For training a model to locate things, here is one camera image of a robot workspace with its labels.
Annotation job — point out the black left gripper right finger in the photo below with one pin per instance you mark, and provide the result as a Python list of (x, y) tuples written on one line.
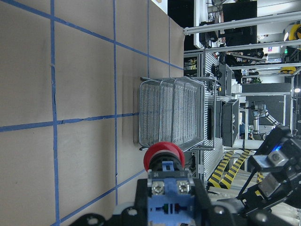
[(211, 214)]

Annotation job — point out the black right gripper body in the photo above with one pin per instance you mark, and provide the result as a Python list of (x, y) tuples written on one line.
[(280, 157)]

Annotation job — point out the red emergency stop button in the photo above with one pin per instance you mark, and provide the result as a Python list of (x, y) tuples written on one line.
[(171, 197)]

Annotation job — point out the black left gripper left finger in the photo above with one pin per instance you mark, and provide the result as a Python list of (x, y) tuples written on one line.
[(133, 213)]

